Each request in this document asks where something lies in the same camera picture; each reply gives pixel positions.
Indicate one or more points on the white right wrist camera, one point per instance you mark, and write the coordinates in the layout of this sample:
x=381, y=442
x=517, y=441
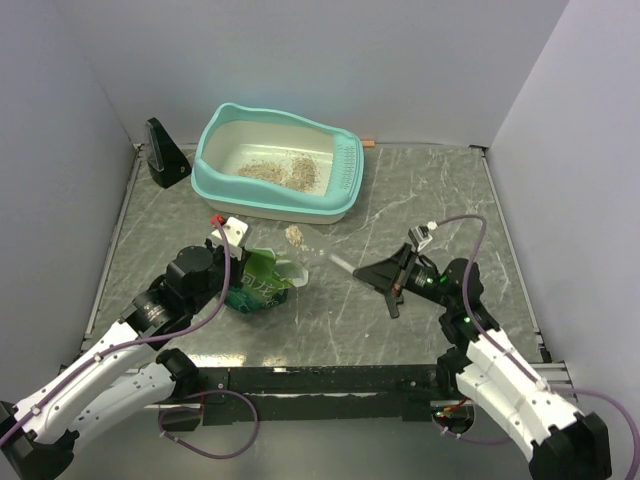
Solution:
x=421, y=236

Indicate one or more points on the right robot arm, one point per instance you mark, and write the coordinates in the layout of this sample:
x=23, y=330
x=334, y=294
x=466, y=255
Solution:
x=556, y=438

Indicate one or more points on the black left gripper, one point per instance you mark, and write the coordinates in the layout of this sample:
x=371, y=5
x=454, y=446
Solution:
x=216, y=250

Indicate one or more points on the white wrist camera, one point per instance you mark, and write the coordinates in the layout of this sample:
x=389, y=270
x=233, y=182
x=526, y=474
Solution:
x=421, y=236
x=236, y=232

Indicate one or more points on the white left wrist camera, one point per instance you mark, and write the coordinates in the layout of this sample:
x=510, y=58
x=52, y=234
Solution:
x=236, y=232

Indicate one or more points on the pile of beige litter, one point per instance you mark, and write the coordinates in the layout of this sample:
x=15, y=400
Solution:
x=300, y=174

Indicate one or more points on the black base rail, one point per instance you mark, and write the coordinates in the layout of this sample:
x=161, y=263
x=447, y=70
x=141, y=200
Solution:
x=409, y=392

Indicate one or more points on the teal and white litter box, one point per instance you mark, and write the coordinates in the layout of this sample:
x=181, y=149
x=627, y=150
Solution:
x=237, y=135

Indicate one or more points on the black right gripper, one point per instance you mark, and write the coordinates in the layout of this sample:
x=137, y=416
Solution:
x=383, y=273

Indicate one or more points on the clear plastic scoop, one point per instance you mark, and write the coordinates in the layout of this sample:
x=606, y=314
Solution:
x=311, y=248

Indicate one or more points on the black triangular stand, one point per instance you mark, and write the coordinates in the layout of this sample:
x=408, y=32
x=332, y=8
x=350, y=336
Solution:
x=167, y=164

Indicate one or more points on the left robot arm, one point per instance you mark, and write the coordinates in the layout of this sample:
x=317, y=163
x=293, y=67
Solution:
x=36, y=435

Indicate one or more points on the green litter bag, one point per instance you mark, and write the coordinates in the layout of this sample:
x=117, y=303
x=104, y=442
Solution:
x=266, y=281

